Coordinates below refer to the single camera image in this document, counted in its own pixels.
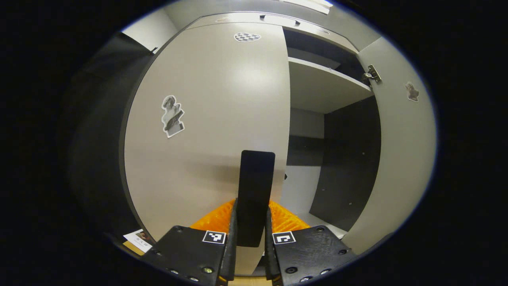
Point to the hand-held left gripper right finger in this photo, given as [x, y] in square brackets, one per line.
[309, 254]

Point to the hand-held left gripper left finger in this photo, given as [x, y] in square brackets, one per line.
[190, 254]

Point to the grey double-door shoe cabinet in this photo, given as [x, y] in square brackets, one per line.
[349, 159]

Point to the grey cabinet door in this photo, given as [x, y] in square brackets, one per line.
[401, 159]
[218, 99]

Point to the metal door hinge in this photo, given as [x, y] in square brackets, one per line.
[372, 74]

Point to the grey cabinet drawer front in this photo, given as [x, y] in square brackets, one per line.
[238, 18]

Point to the white booklet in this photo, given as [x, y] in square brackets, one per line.
[139, 239]

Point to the long ceiling light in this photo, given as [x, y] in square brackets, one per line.
[309, 4]

